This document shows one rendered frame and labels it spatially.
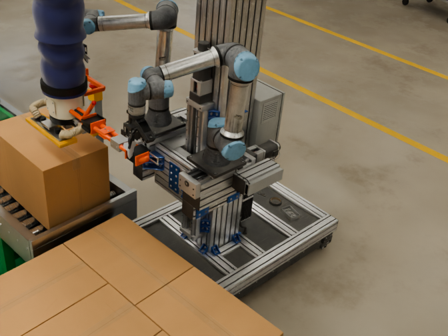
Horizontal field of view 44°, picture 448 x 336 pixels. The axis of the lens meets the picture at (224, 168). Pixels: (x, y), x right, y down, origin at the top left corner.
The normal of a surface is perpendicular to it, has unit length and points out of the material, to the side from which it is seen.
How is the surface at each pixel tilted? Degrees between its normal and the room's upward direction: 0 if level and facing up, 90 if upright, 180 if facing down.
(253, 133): 90
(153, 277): 0
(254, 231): 0
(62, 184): 90
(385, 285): 0
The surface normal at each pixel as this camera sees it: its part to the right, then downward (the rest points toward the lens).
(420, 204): 0.08, -0.83
